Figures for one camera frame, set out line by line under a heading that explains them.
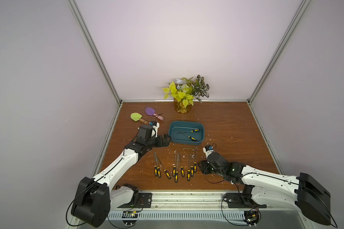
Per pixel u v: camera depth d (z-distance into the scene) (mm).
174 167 844
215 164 622
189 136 973
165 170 832
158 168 840
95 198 399
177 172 824
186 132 1006
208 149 742
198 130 1004
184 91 1007
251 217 698
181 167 837
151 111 1137
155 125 772
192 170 830
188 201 742
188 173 812
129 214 717
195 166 839
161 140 732
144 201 732
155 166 849
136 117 1107
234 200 728
